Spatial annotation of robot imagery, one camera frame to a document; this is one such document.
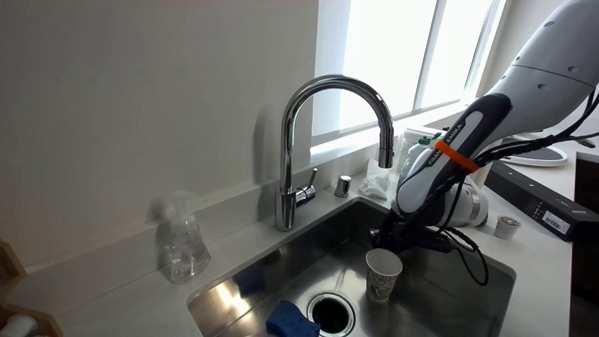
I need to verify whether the window with white blind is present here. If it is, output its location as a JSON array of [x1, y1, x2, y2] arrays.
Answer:
[[314, 0, 501, 139]]

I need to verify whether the black appliance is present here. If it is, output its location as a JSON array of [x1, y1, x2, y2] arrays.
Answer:
[[569, 152, 599, 306]]

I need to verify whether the white round plate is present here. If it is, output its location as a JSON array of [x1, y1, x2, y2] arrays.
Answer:
[[498, 145, 569, 169]]

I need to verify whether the black cable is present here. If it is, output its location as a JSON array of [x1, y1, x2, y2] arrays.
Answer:
[[436, 176, 492, 289]]

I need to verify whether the stainless steel sink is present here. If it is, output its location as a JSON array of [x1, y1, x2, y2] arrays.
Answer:
[[185, 199, 518, 337]]

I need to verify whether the long black box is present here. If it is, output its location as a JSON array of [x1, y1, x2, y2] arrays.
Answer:
[[484, 160, 599, 246]]

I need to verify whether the blue sponge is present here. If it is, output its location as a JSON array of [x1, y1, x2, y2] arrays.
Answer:
[[265, 300, 322, 337]]

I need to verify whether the round sink drain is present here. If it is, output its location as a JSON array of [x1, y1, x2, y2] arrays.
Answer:
[[305, 291, 357, 337]]

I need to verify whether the clear plastic bottle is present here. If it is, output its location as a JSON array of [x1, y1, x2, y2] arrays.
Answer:
[[155, 193, 213, 287]]

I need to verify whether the white paper towel roll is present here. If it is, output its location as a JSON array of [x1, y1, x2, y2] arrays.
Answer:
[[445, 180, 490, 229]]

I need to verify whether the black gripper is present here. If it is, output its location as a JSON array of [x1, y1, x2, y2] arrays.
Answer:
[[370, 212, 454, 255]]

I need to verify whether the small chrome cylinder cap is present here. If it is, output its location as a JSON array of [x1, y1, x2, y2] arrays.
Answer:
[[333, 174, 352, 201]]

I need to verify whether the small coffee pod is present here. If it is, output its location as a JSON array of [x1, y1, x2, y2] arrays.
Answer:
[[494, 216, 522, 242]]

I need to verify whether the patterned paper cup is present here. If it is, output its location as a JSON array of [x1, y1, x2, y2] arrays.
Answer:
[[363, 248, 404, 306]]

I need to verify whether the chrome gooseneck faucet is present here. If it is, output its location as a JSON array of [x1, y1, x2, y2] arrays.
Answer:
[[275, 73, 396, 233]]

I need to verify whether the clear bottle green label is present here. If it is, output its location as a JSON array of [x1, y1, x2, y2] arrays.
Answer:
[[398, 126, 441, 189]]

